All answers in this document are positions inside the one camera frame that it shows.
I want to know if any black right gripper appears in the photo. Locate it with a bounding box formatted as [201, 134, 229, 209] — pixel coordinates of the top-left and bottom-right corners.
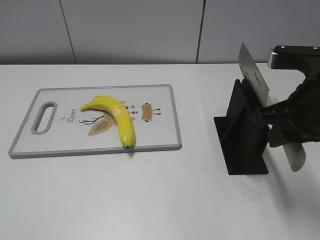
[251, 59, 320, 148]

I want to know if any white-handled kitchen knife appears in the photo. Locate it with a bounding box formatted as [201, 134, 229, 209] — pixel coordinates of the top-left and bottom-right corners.
[238, 43, 306, 172]

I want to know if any yellow plastic banana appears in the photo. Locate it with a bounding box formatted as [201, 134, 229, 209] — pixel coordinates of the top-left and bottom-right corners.
[80, 96, 135, 148]

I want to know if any black knife stand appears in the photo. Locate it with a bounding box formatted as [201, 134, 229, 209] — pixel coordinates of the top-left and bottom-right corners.
[213, 79, 270, 175]

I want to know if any white grey-rimmed cutting board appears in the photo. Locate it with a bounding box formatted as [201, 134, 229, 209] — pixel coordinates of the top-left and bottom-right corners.
[8, 84, 182, 159]

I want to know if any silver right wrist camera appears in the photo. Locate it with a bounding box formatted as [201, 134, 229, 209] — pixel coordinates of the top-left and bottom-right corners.
[267, 45, 320, 78]

